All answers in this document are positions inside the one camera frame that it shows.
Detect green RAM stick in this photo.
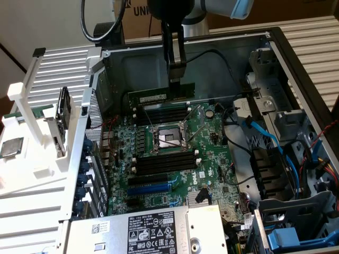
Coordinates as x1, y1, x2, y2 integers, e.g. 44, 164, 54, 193
127, 83, 196, 106
2, 104, 55, 124

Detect blue flat disk wire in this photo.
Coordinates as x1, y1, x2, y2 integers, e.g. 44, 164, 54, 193
239, 116, 302, 196

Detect black hard disk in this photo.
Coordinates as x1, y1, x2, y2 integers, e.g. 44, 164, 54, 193
56, 86, 73, 131

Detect long black expansion slot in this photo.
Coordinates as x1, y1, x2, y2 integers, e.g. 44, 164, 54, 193
128, 173, 169, 186

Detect black looped gripper cable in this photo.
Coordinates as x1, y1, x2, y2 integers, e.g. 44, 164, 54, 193
80, 0, 126, 43

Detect light blue flat wire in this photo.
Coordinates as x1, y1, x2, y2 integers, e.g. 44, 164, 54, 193
312, 139, 324, 166

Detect plain brown cardboard box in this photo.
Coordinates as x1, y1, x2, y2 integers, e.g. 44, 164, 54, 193
206, 0, 339, 29

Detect white parts rack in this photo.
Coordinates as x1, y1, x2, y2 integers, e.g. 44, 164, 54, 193
0, 47, 103, 198

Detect silver metal disk bay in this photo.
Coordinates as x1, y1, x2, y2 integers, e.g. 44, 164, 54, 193
246, 49, 305, 138

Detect graphics card with metal bracket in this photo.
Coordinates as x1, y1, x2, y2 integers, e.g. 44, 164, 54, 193
43, 116, 67, 159

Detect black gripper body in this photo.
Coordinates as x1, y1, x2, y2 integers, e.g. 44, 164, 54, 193
147, 0, 197, 26

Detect grey power supply unit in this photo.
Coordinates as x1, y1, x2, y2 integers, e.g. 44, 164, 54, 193
61, 203, 229, 254

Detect red black twisted wire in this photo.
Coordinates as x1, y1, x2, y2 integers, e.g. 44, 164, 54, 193
102, 116, 120, 162
308, 125, 339, 149

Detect printed brown cardboard box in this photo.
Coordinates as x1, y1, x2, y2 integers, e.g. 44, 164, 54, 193
112, 0, 164, 40

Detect long blue expansion slot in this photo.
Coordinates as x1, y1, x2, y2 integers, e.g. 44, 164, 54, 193
127, 183, 172, 196

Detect silver CPU chip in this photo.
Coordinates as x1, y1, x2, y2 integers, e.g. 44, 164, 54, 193
0, 137, 24, 159

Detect red yellow power wires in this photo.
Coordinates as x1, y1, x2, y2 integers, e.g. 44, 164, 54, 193
316, 157, 339, 182

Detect black plastic block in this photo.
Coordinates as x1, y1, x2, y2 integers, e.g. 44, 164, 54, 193
94, 22, 126, 47

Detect green motherboard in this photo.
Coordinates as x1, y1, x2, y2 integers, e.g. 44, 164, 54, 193
102, 102, 255, 231

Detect small silver heatsink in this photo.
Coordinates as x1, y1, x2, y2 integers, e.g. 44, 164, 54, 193
187, 190, 210, 206

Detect blue plastic drive caddy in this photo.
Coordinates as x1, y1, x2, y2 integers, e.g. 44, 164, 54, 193
266, 227, 339, 251

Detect thin metal locking lever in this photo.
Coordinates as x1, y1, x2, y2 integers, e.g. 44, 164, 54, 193
142, 105, 157, 130
185, 104, 204, 142

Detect CPU socket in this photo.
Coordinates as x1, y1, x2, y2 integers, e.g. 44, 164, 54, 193
149, 121, 191, 157

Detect long black wire with connector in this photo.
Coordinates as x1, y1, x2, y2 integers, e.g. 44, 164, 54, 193
185, 49, 259, 96

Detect open grey PC case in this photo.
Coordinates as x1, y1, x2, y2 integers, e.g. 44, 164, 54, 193
57, 26, 339, 254

